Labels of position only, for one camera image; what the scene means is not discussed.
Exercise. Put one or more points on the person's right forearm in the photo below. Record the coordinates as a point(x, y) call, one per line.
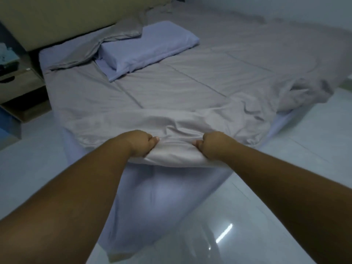
point(291, 195)

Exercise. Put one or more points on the beige padded headboard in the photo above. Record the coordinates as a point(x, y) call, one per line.
point(66, 16)

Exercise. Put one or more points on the wooden bedside table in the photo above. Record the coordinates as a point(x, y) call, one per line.
point(20, 93)

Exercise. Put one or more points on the person's left forearm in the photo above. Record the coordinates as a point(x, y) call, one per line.
point(66, 203)

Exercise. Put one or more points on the person's right thumb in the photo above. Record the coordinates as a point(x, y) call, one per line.
point(197, 143)

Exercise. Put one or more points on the person's left hand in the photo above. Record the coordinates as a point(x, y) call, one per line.
point(139, 142)

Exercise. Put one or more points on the black object on table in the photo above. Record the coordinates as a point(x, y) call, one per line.
point(8, 69)

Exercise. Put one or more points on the lavender pillow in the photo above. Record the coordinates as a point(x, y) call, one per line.
point(148, 46)

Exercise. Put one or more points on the person's right hand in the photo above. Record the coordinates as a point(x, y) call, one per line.
point(214, 144)

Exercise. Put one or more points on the lavender fitted bed sheet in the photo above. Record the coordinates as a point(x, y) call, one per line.
point(154, 200)

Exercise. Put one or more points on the grey quilted blanket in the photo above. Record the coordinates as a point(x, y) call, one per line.
point(192, 87)

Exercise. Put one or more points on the tissue box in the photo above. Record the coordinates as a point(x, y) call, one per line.
point(8, 53)

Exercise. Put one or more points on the person's left thumb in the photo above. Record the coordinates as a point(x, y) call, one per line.
point(154, 141)

